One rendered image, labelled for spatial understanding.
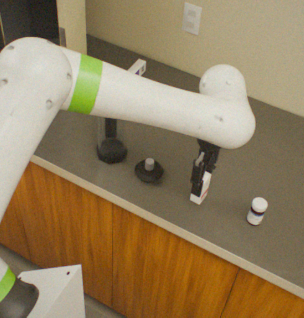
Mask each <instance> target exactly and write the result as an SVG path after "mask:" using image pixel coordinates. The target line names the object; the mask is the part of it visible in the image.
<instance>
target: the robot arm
mask: <svg viewBox="0 0 304 318"><path fill-rule="evenodd" d="M199 90H200V94H199V93H193V92H190V91H184V90H182V89H177V88H175V87H172V86H168V85H165V84H161V83H158V82H155V81H151V80H150V79H148V78H144V77H142V76H139V75H136V74H133V73H131V72H129V71H126V70H124V69H122V68H119V67H117V66H114V65H111V64H108V63H106V62H104V61H101V60H98V59H96V58H93V57H89V56H87V55H83V54H81V53H79V52H75V51H73V50H70V49H67V48H63V47H60V46H57V45H55V44H53V43H52V42H51V41H48V40H45V39H41V38H37V37H26V38H21V39H18V40H15V41H13V42H11V43H10V44H9V45H8V46H6V47H5V48H3V49H2V51H1V53H0V223H1V219H2V217H3V215H4V213H5V212H6V209H7V207H8V205H9V201H10V200H11V197H12V195H13V192H14V191H15V190H16V187H17V185H18V183H19V181H20V179H21V177H22V174H23V173H24V171H25V169H26V167H27V165H28V163H29V161H30V159H31V157H32V156H33V154H34V152H35V151H36V148H37V146H38V145H39V143H40V141H42V138H43V136H44V135H45V133H46V131H47V129H48V127H49V125H51V123H52V121H53V119H54V118H55V116H56V114H57V112H58V111H59V110H60V109H61V110H64V111H71V112H78V113H82V114H86V115H90V116H98V117H106V118H111V119H121V120H129V121H134V122H139V123H140V124H146V125H151V126H155V127H160V128H163V129H168V130H173V131H176V132H178V133H182V134H186V135H190V136H193V137H196V138H197V143H198V144H199V145H200V150H199V156H198V157H197V160H196V159H194V160H193V169H192V176H191V180H190V182H191V183H192V189H191V194H193V195H194V196H197V197H200V196H201V193H202V187H203V182H204V180H203V176H204V173H205V171H206V172H208V173H210V174H212V170H214V169H216V167H217V166H215V165H214V163H216V162H217V160H218V155H219V152H220V149H221V148H229V149H230V150H231V148H238V147H241V146H243V145H245V144H246V143H248V142H249V139H251V138H252V136H253V134H254V130H255V126H256V122H255V118H254V115H253V112H252V110H251V108H250V106H249V103H248V99H247V94H246V83H245V80H244V76H243V75H242V74H241V73H240V72H239V71H238V69H237V68H235V67H233V66H231V65H224V64H222V65H215V66H213V67H211V68H209V69H208V70H206V72H205V73H204V74H203V76H202V78H201V80H200V86H199ZM38 296H39V290H38V288H37V287H36V286H35V285H34V284H30V283H26V282H25V281H23V280H21V279H19V278H18V277H17V276H16V275H14V273H13V272H12V271H11V270H10V268H9V266H8V265H7V263H6V262H5V261H3V260H2V259H1V258H0V318H27V316H28V315H29V314H30V313H31V312H32V310H33V309H34V306H35V305H36V303H37V299H38Z"/></svg>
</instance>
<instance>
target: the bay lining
mask: <svg viewBox="0 0 304 318"><path fill-rule="evenodd" d="M0 15H1V22H2V29H3V34H4V37H5V41H6V46H8V45H9V44H10V43H11V42H13V41H15V40H18V39H21V38H26V37H37V38H41V39H58V38H60V30H59V21H58V14H57V5H56V0H0Z"/></svg>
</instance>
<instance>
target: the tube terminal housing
mask: <svg viewBox="0 0 304 318"><path fill-rule="evenodd" d="M56 5H57V14H58V21H59V29H60V27H61V28H64V29H65V39H66V47H64V46H62V45H61V47H63V48H67V49H70V50H73V51H75V52H79V53H81V54H83V55H87V39H86V5H85V0H56ZM0 23H1V29H2V22H1V15H0ZM2 36H3V41H4V44H5V47H6V41H5V37H4V34H3V29H2Z"/></svg>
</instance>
